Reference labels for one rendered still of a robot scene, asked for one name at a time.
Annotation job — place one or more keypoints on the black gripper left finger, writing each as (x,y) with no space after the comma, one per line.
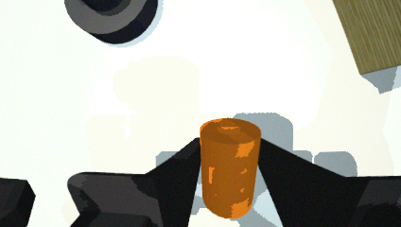
(165,194)

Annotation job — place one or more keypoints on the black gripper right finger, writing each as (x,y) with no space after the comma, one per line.
(307,195)

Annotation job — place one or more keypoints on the orange knob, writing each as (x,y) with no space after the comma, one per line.
(229,151)

